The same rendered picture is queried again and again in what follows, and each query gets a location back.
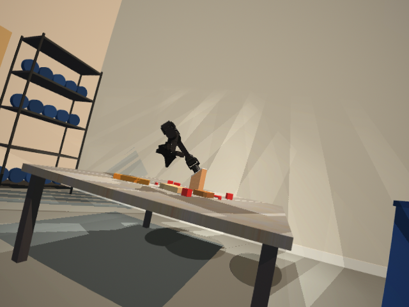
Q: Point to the orange long bar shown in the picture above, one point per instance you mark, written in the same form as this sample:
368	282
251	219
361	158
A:
131	179

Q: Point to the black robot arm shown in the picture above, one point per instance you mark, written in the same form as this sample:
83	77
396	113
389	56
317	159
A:
169	129

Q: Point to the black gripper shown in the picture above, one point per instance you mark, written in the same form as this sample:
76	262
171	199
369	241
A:
169	156

